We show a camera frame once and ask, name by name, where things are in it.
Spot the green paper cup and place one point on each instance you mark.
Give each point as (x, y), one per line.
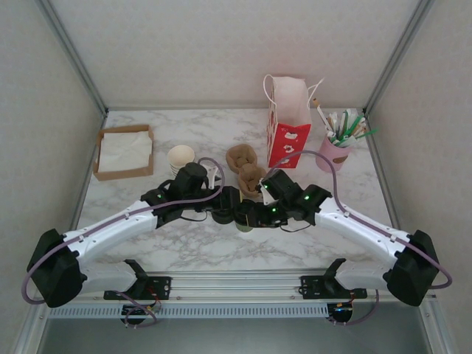
(244, 228)

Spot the stack of black lids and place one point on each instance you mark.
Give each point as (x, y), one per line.
(223, 218)

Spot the stack of paper cups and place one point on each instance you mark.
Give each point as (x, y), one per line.
(178, 155)

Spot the red white paper gift bag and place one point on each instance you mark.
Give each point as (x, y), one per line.
(289, 110)

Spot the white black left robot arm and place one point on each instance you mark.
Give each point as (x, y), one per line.
(110, 236)

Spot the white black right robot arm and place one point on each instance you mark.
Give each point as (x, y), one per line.
(361, 232)

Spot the stack of cardboard cup carriers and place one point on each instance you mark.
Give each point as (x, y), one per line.
(241, 158)

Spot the pink stirrer holder cup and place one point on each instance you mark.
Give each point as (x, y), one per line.
(341, 158)

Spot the brown cardboard napkin tray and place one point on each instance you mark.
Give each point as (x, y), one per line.
(121, 176)

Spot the white sugar stick brown end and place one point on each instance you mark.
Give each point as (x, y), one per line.
(321, 112)

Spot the white green paper sachet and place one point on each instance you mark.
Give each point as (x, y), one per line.
(344, 119)

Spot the green wrapped straw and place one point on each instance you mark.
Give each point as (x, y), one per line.
(355, 124)

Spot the right controller circuit board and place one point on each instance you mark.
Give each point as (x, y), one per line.
(341, 313)

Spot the controller circuit board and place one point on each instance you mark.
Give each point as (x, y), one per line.
(136, 312)
(341, 313)

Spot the left controller circuit board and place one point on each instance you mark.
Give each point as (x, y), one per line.
(136, 312)

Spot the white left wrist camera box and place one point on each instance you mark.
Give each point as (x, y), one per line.
(212, 177)

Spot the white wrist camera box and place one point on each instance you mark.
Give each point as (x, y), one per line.
(266, 193)
(212, 177)

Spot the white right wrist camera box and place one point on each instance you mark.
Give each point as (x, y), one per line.
(266, 193)

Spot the aluminium mounting rail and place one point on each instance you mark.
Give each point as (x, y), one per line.
(236, 285)

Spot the aluminium rear table rail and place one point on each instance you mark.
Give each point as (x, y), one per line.
(206, 108)

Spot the aluminium table rail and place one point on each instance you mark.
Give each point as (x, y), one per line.
(374, 144)
(206, 108)

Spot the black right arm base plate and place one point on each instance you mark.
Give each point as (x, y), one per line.
(311, 287)

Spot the aluminium right table rail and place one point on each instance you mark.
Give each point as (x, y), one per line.
(374, 144)

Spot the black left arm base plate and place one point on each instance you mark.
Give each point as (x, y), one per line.
(162, 287)

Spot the aluminium left frame post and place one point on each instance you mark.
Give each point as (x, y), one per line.
(73, 59)

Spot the aluminium frame post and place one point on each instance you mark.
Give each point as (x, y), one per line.
(73, 59)
(400, 55)

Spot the aluminium right frame post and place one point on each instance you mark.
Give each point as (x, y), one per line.
(400, 55)

